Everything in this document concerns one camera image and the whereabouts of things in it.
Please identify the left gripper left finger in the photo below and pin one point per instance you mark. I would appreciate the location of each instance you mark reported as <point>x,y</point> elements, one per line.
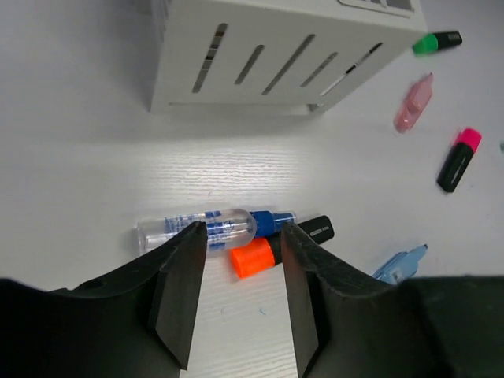
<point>135,321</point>

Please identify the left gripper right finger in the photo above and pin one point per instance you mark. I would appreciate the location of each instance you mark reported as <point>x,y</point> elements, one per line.
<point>347,324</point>

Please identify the orange cap black highlighter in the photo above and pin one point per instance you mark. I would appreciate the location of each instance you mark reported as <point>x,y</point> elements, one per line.
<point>265,252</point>

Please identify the clear bottle blue cap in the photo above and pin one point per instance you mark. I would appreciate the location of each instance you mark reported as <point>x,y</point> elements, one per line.
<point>226,229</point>

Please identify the pink cap black highlighter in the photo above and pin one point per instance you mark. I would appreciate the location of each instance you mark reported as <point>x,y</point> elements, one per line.
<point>458,158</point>

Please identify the green cap black highlighter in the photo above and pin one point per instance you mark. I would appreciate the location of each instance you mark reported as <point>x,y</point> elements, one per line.
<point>436,42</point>

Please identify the blue correction tape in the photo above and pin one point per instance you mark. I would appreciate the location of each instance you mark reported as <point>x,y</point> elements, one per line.
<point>401,266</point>

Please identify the pink correction tape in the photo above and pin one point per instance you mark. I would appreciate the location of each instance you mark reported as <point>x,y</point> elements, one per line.
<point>414,103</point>

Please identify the white slotted container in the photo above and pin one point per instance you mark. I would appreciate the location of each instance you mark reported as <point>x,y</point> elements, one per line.
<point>301,56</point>

